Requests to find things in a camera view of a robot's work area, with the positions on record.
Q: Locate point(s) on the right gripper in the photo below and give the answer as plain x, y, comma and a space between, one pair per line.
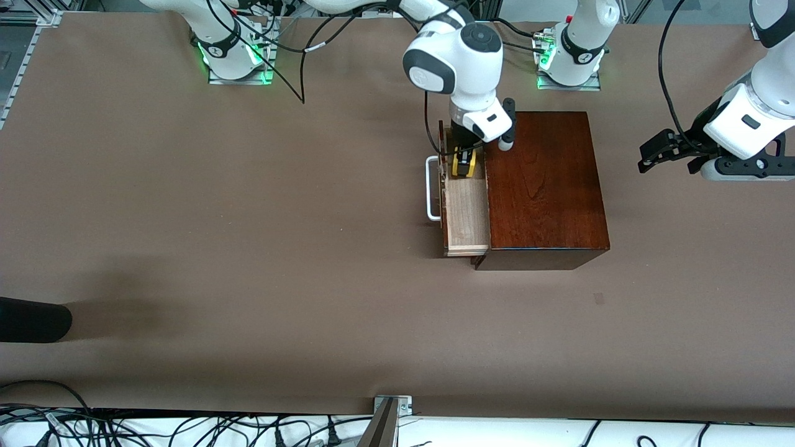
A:
462, 135

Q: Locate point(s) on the black ribbed cylinder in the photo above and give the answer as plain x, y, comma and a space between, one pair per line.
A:
31, 320

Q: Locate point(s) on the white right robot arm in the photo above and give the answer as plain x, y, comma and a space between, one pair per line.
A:
459, 56

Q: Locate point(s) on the aluminium frame rail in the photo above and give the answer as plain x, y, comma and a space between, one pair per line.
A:
49, 17

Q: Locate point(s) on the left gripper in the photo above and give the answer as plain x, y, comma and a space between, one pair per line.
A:
690, 144

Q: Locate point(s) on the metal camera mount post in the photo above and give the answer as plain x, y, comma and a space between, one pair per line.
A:
388, 422

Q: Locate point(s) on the yellow block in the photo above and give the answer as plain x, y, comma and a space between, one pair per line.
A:
455, 169

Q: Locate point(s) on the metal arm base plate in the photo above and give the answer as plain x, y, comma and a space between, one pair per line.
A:
242, 81
590, 85

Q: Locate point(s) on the aluminium frame with sockets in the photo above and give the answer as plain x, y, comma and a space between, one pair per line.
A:
487, 6

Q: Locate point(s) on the dark brown wooden cabinet box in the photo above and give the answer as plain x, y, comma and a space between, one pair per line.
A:
546, 186

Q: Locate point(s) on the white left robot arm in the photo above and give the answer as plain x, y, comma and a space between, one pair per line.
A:
776, 68

